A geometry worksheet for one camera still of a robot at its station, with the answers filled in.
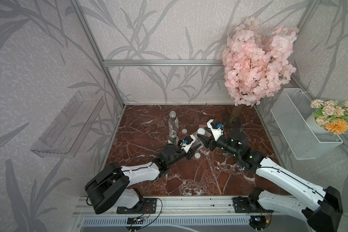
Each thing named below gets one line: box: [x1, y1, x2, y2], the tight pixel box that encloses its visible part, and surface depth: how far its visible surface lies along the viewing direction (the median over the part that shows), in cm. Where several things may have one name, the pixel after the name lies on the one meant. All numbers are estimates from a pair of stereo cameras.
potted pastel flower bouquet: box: [305, 98, 348, 135], surface depth 56 cm
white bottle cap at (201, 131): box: [197, 127, 206, 136], surface depth 71 cm
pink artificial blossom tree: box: [221, 16, 300, 106], surface depth 67 cm
